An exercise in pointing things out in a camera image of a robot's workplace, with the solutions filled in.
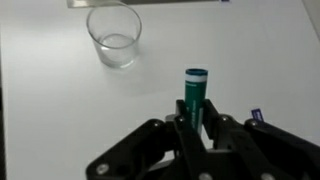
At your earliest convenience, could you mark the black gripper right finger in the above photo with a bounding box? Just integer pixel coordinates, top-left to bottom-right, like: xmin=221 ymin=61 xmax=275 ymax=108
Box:
xmin=201 ymin=98 xmax=320 ymax=180

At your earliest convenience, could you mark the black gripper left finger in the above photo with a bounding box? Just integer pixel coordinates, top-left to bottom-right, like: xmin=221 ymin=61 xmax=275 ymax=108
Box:
xmin=85 ymin=99 xmax=214 ymax=180

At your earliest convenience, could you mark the green whiteboard marker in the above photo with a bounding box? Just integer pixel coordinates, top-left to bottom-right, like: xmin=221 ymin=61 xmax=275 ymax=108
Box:
xmin=184 ymin=68 xmax=209 ymax=135

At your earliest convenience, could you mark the clear glass cup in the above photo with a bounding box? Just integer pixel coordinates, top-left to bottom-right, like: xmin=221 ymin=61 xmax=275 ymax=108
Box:
xmin=86 ymin=1 xmax=143 ymax=70

